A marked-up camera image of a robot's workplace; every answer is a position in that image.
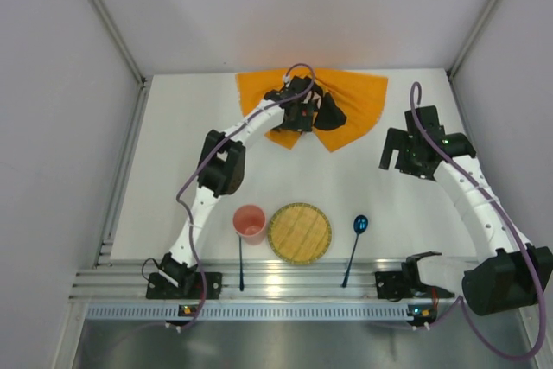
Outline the orange cartoon mouse placemat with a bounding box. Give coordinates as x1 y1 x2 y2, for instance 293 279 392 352
236 67 388 152

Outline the pink plastic cup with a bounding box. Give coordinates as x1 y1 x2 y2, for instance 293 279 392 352
232 204 266 245

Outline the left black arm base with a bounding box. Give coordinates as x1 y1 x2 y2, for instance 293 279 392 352
145 258 223 300

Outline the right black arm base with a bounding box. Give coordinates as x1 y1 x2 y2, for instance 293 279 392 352
374 271 414 302

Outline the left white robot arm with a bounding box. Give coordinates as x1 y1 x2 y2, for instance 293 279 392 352
159 74 315 287

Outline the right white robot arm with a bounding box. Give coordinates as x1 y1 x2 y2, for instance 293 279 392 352
379 105 552 316

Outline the blue metallic spoon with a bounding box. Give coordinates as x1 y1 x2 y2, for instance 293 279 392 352
341 214 369 288

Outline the round woven bamboo plate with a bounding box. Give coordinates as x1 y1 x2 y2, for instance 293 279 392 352
267 202 333 265

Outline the blue metallic fork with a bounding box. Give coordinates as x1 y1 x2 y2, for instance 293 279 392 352
238 236 245 292

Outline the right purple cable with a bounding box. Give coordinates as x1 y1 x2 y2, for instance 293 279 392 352
410 81 550 362

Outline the aluminium front rail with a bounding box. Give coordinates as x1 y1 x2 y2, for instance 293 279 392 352
69 258 401 302

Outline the slotted grey cable duct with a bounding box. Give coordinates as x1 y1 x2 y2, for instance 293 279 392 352
86 302 435 322

